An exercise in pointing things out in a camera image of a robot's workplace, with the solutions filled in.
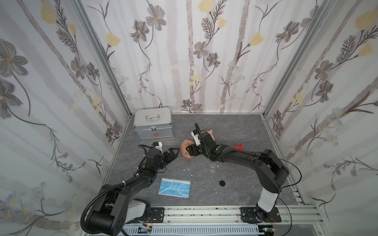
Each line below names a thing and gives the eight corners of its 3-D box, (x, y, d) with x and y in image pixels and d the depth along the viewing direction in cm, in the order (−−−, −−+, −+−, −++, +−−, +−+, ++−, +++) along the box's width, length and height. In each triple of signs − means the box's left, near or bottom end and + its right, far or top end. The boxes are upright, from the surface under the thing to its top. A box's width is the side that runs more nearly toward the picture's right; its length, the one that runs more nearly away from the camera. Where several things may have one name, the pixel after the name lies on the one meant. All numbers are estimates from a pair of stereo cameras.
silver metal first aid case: (138, 141, 106) (130, 126, 93) (143, 123, 117) (137, 107, 104) (172, 141, 106) (169, 126, 93) (174, 123, 117) (172, 107, 104)
